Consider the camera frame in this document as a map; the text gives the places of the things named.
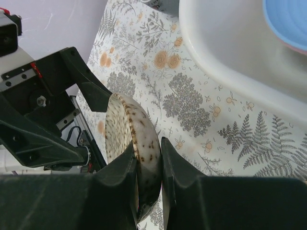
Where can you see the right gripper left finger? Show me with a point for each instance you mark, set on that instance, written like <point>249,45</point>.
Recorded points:
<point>106,200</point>

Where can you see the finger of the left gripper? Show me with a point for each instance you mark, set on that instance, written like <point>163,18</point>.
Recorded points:
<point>94,92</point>
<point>33,146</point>

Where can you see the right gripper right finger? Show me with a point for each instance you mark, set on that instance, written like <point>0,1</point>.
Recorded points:
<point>195,201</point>

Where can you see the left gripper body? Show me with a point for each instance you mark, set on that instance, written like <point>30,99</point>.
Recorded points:
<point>37,91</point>

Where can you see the speckled grey plate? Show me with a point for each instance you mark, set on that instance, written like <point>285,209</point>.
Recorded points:
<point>127,123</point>

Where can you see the lavender blue plate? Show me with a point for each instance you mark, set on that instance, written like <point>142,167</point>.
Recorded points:
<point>288,20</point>

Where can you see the pink plate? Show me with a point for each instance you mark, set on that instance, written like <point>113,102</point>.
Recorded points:
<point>304,52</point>

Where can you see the white plastic bin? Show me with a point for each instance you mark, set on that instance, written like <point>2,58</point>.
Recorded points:
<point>231,42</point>

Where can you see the grey-blue mug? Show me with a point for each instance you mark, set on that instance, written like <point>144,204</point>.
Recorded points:
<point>170,7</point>

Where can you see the aluminium rail frame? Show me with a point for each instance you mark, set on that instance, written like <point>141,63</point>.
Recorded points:
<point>78,134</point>

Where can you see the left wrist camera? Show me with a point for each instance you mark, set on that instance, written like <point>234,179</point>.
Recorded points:
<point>12,55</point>

